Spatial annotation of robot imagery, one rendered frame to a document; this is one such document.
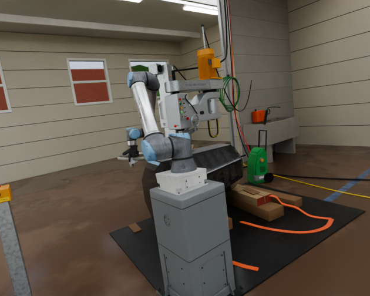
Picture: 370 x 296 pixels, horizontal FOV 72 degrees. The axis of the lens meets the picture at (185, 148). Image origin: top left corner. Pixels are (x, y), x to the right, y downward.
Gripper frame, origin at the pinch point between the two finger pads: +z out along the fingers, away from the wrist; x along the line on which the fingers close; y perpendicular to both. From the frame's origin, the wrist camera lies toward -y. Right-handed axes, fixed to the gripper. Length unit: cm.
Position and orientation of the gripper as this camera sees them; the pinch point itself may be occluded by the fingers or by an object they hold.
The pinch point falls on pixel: (131, 165)
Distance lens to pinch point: 257.9
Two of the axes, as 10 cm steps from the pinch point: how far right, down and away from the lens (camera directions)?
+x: 2.3, -1.2, 9.7
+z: 0.5, 9.9, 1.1
